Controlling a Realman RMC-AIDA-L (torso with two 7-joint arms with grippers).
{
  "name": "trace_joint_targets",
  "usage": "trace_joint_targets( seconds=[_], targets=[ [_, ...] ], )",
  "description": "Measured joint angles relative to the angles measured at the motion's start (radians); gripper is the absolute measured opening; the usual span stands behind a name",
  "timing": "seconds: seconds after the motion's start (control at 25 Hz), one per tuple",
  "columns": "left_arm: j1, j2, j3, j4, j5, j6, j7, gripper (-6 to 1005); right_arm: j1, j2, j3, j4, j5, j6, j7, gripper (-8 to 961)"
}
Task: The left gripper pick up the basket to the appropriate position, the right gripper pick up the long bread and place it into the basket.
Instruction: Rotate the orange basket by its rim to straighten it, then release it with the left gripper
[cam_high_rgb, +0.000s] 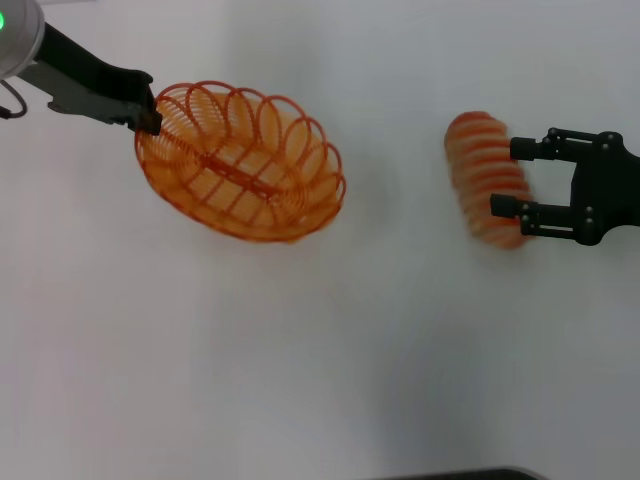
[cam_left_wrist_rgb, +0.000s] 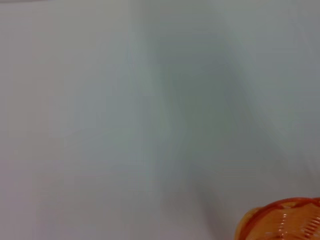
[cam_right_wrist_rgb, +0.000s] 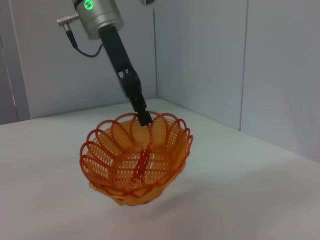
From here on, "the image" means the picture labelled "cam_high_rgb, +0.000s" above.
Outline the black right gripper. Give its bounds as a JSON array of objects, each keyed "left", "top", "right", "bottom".
[{"left": 489, "top": 127, "right": 640, "bottom": 246}]

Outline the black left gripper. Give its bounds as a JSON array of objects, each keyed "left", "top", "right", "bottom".
[{"left": 22, "top": 22, "right": 162, "bottom": 136}]

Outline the orange striped bread loaf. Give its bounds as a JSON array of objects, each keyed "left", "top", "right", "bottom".
[{"left": 443, "top": 110, "right": 534, "bottom": 250}]

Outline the orange wire basket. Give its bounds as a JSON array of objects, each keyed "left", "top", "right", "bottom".
[{"left": 133, "top": 79, "right": 347, "bottom": 245}]

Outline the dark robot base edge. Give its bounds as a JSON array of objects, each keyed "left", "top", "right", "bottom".
[{"left": 384, "top": 466, "right": 546, "bottom": 480}]

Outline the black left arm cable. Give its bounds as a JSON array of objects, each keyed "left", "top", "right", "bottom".
[{"left": 0, "top": 78, "right": 27, "bottom": 120}]

